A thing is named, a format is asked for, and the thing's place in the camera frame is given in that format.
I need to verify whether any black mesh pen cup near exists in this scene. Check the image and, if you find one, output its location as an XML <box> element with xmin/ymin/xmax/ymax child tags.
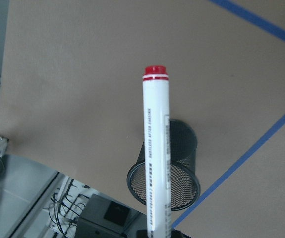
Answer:
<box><xmin>126</xmin><ymin>119</ymin><xmax>200</xmax><ymax>211</ymax></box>

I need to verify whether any white marker with red cap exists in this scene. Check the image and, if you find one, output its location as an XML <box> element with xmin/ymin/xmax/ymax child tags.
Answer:
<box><xmin>143</xmin><ymin>65</ymin><xmax>171</xmax><ymax>238</ymax></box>

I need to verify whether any black electronics box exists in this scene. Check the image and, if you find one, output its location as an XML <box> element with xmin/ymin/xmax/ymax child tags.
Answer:
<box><xmin>74</xmin><ymin>194</ymin><xmax>141</xmax><ymax>238</ymax></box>

